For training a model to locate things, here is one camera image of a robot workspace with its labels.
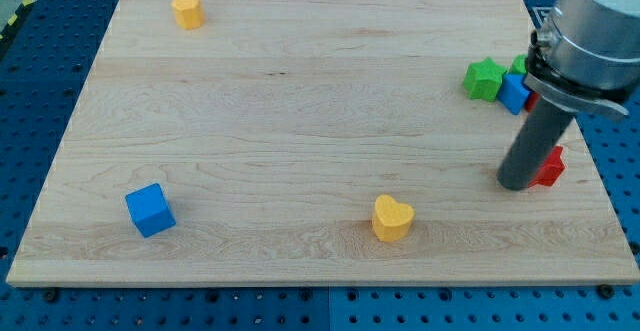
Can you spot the blue cube block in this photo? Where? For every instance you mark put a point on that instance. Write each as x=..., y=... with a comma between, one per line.
x=149, y=210

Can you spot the wooden board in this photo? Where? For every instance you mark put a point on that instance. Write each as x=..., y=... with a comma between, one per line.
x=273, y=128

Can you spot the red star block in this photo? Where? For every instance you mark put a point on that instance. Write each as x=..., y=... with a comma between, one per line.
x=551, y=169

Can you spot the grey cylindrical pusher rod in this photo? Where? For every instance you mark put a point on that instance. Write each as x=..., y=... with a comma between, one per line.
x=539, y=134

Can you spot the green block behind arm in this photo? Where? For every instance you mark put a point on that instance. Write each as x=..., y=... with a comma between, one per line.
x=518, y=65

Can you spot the red block behind rod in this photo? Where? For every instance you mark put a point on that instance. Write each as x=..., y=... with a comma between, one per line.
x=531, y=101

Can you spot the green star block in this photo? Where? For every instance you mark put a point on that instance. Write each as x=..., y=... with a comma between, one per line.
x=483, y=79

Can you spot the blue block near arm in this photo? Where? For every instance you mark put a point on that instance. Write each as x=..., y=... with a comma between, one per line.
x=513, y=94

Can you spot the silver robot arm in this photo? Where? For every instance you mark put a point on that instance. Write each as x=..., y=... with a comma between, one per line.
x=585, y=56

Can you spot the yellow hexagon block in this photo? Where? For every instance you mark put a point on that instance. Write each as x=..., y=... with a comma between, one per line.
x=188, y=13

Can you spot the yellow heart block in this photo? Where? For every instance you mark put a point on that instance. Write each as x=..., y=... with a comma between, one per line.
x=391, y=220

